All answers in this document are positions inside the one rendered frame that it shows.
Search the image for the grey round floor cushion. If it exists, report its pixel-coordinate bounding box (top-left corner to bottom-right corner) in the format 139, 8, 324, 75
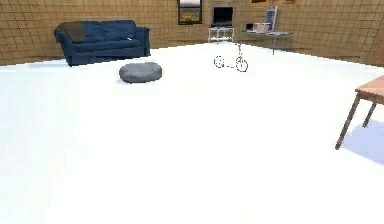
118, 61, 164, 84

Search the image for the white kick scooter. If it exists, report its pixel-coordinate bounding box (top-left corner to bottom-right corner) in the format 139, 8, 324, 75
213, 42, 249, 73

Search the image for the white television stand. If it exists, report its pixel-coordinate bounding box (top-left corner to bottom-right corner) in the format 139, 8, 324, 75
208, 26, 235, 44

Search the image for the black framed window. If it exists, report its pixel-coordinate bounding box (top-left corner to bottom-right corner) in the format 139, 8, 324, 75
177, 0, 204, 26

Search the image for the black television set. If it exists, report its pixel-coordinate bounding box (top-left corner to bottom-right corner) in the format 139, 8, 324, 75
211, 5, 235, 28

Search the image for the dark blue sofa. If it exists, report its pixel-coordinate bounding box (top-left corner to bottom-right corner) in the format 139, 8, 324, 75
53, 19, 152, 67

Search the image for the white box on desk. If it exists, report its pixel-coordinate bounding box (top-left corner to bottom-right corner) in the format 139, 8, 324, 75
253, 22, 272, 34

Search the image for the grey glass desk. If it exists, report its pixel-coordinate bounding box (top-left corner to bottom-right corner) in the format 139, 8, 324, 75
240, 30, 294, 56

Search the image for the white framed board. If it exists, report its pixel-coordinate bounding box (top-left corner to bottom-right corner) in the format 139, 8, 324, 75
265, 4, 279, 31

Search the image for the brown throw blanket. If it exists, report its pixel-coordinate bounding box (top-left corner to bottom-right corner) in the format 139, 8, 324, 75
60, 21, 86, 43

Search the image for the brown wooden table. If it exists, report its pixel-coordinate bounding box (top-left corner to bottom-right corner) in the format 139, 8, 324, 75
334, 75, 384, 151

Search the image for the orange framed wall picture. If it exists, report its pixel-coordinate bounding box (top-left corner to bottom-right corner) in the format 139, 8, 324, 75
249, 0, 296, 5

